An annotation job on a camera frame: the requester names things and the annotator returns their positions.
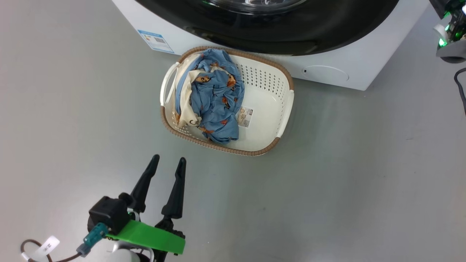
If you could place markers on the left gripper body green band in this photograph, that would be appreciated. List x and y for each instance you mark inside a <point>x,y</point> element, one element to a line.
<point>153,236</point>

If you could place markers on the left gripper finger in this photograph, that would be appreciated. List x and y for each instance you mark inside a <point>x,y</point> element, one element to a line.
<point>147,182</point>
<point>177,196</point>

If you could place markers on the cream garment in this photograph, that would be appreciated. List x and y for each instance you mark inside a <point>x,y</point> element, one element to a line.
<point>185,105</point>

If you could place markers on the blue printed garment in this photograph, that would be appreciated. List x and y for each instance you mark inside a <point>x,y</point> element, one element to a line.
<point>214,98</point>

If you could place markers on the paper label inside basket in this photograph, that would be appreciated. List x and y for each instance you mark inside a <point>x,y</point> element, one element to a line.
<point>244,116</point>

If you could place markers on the cream plastic laundry basket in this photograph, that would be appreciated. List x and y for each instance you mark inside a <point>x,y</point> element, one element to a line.
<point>265,109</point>

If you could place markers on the white front-load washing machine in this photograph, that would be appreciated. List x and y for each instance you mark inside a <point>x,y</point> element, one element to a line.
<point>367,54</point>

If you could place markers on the blue energy label sticker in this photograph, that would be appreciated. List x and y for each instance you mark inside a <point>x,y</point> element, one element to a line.
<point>156,40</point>

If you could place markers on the round white filter cover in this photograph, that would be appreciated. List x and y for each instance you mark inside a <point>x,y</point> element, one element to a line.
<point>327,74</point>

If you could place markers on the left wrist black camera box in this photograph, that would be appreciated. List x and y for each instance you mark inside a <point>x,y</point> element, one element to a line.
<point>109,213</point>

